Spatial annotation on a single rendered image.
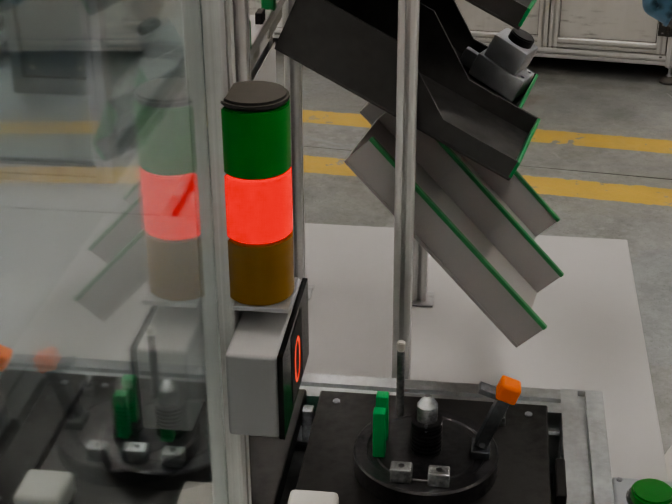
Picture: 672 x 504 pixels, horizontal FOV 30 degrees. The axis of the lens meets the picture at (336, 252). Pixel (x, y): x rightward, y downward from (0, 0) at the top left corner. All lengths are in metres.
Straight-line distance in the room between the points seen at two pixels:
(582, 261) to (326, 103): 3.14
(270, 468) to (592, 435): 0.33
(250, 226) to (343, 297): 0.87
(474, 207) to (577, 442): 0.32
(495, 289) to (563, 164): 3.07
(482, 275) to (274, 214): 0.51
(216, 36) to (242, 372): 0.24
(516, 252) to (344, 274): 0.39
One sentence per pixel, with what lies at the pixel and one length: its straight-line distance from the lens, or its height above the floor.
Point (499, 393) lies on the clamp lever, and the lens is 1.18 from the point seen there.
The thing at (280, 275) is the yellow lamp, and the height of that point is 1.28.
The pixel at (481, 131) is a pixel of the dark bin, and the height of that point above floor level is 1.21.
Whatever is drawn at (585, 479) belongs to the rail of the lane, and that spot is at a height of 0.95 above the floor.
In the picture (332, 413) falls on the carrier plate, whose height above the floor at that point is 0.97.
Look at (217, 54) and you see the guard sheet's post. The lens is 0.85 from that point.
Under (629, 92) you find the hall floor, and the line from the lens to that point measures 5.16.
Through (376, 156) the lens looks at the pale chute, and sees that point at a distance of 1.33.
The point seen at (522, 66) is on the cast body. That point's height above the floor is 1.24.
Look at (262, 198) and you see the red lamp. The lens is 0.87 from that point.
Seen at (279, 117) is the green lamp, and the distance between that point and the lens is 0.86.
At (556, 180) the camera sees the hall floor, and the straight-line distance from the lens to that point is 4.29.
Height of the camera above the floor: 1.71
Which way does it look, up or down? 27 degrees down
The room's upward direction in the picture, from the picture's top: straight up
